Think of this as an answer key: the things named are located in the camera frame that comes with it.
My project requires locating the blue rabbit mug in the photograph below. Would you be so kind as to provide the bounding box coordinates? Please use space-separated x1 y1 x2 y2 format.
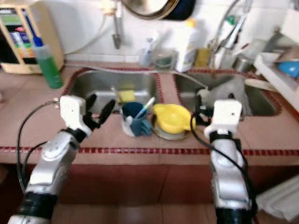
121 102 152 137

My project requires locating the white toothbrush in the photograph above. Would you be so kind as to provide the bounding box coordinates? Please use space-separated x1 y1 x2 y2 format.
129 97 156 122

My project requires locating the clear plastic bag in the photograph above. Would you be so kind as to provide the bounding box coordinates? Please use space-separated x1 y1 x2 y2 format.
208 78 246 101

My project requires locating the steel sink basin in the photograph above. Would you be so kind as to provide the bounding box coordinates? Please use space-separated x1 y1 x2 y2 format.
63 70 162 117
173 71 282 117

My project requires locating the yellow dish sponge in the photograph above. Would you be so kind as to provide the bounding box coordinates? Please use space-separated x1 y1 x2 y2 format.
118 90 137 103

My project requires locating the cream plastic ladle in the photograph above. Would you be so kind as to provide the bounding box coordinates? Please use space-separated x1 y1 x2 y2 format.
245 78 278 91

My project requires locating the steel cup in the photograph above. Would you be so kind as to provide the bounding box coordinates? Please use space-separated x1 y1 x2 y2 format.
234 54 255 73

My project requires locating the yellow scouring pad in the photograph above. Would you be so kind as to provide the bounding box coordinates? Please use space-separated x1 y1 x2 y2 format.
194 47 211 67

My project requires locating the green dish soap bottle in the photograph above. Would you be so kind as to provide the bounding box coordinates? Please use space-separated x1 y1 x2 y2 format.
34 36 64 89

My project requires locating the white detergent bottle yellow cap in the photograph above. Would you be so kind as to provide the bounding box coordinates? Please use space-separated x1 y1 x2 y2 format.
175 19 198 73

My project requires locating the blue plastic bowl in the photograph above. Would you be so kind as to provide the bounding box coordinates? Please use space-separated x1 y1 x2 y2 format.
277 61 299 77

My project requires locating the clear toothbrush cup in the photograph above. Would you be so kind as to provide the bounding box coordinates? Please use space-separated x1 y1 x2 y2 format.
139 37 157 66

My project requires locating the brown under-counter cabinet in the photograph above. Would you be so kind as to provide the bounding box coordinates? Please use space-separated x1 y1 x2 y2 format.
0 161 299 208

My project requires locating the beige water ionizer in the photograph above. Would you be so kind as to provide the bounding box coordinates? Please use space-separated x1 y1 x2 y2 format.
0 0 65 75

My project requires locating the hanging steel wok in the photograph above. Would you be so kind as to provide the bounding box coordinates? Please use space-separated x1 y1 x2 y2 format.
121 0 197 21

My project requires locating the white sack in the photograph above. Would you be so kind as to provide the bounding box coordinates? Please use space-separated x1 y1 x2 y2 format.
257 175 299 220

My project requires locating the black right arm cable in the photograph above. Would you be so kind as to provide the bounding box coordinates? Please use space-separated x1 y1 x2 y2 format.
190 112 258 217

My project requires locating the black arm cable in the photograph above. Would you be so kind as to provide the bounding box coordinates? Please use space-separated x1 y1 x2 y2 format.
190 112 258 217
16 100 61 194

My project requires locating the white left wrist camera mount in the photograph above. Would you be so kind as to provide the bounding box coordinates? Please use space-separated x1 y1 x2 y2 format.
60 96 90 137

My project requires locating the grey drain hose white nozzle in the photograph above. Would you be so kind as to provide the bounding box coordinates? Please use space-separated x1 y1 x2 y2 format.
64 63 210 99

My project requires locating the curved white water hose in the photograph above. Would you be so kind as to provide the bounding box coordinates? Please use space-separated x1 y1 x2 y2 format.
63 14 108 56

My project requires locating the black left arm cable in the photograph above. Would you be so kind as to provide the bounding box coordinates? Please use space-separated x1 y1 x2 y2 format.
16 100 61 194

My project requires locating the wall tap with white fitting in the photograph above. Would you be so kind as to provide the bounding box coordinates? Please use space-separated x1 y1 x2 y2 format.
103 0 124 49

